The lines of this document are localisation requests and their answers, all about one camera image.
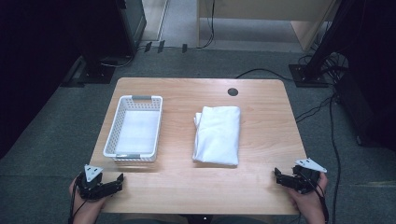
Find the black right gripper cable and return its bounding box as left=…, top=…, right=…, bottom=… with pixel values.
left=300, top=174, right=331, bottom=224

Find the black hanging cable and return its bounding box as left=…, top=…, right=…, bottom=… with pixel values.
left=195, top=0, right=217, bottom=49

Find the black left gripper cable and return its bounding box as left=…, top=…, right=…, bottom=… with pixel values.
left=67, top=176, right=82, bottom=224

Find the dark cabinet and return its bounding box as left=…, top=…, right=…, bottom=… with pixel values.
left=115, top=0, right=148, bottom=58

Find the light wooden cabinet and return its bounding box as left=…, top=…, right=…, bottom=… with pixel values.
left=196, top=0, right=341, bottom=52

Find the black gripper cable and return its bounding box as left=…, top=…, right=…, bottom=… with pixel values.
left=300, top=174, right=331, bottom=224
left=67, top=176, right=82, bottom=224

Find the person's right hand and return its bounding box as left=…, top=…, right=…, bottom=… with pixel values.
left=287, top=173, right=330, bottom=224

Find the large black box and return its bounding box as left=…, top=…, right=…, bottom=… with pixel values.
left=333, top=69, right=396, bottom=152

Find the white plastic basket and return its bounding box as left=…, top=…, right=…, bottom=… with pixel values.
left=103, top=94, right=163, bottom=163

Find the dark curtain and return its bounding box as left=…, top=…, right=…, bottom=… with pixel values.
left=0, top=0, right=94, bottom=160

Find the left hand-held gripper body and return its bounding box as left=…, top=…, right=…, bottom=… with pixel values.
left=76, top=163, right=123, bottom=201

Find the black stand base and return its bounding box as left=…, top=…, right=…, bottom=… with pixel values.
left=60, top=55, right=117, bottom=89

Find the black metal stand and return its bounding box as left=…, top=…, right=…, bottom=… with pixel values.
left=288, top=0, right=356, bottom=89

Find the thin black floor cable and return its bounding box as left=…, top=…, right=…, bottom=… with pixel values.
left=294, top=95, right=334, bottom=124

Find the light grey floor cable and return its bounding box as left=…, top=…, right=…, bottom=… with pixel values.
left=100, top=45, right=148, bottom=69

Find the person's left hand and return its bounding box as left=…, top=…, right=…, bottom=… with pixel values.
left=68, top=177, right=108, bottom=224

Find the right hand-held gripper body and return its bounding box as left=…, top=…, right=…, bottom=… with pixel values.
left=275, top=158, right=328, bottom=195

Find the long black floor cable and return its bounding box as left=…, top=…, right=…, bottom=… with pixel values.
left=329, top=92, right=342, bottom=224

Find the white cloth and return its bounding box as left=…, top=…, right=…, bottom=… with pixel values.
left=191, top=105, right=242, bottom=166

